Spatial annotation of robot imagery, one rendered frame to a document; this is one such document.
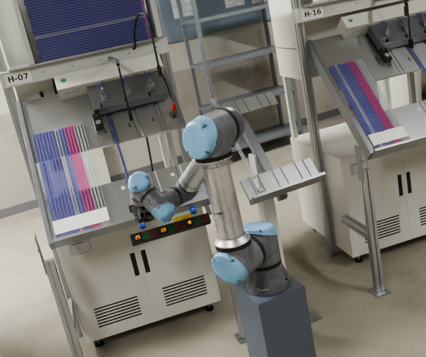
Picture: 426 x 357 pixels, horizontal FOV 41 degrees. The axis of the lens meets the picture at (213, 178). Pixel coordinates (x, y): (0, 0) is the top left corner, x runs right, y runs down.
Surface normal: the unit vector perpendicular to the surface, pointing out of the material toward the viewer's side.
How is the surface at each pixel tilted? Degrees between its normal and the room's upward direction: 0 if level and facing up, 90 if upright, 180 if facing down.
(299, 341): 90
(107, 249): 90
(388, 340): 0
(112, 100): 48
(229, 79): 90
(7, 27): 90
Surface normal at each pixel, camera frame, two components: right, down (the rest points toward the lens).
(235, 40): 0.40, 0.20
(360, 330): -0.19, -0.94
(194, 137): -0.63, 0.22
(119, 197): 0.07, -0.45
